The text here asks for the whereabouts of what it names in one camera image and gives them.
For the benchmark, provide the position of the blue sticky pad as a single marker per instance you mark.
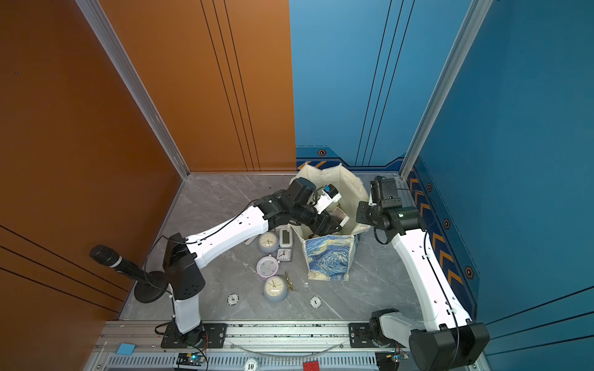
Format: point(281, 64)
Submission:
point(125, 349)

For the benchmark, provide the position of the black microphone on stand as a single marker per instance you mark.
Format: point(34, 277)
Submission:
point(150, 286)

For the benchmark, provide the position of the cream canvas bag blue print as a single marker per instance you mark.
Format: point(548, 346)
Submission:
point(329, 258)

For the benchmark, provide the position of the pink round alarm clock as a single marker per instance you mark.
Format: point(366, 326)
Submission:
point(267, 267)

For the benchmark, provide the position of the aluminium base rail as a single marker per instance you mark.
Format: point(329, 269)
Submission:
point(227, 345)

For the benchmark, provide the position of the right white round marker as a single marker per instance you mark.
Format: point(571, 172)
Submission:
point(315, 302)

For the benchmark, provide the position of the brown rectangular mirror clock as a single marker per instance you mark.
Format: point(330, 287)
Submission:
point(250, 240)

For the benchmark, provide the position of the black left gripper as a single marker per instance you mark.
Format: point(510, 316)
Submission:
point(324, 224)

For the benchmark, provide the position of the white number ten tag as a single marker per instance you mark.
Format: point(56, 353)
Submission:
point(252, 364)

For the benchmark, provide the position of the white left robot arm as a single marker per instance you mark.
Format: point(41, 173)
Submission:
point(303, 203)

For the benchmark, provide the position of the white round marker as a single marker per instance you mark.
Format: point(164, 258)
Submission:
point(315, 302)
point(233, 299)

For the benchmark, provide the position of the green circuit board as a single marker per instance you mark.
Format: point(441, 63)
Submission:
point(192, 360)

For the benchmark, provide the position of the blue beige-face alarm clock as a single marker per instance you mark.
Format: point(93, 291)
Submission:
point(275, 289)

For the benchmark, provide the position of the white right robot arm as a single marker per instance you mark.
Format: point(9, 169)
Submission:
point(447, 337)

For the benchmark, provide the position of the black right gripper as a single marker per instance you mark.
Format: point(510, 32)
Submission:
point(361, 215)

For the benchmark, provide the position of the left white round marker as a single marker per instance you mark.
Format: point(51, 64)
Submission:
point(233, 299)

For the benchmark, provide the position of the grey rectangular clock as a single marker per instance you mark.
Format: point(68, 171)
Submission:
point(340, 216)

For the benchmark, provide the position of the red block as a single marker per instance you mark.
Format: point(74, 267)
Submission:
point(311, 366)

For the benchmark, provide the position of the small white digital clock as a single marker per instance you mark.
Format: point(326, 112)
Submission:
point(285, 236)

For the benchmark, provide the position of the small black square clock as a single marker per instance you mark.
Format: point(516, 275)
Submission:
point(284, 254)

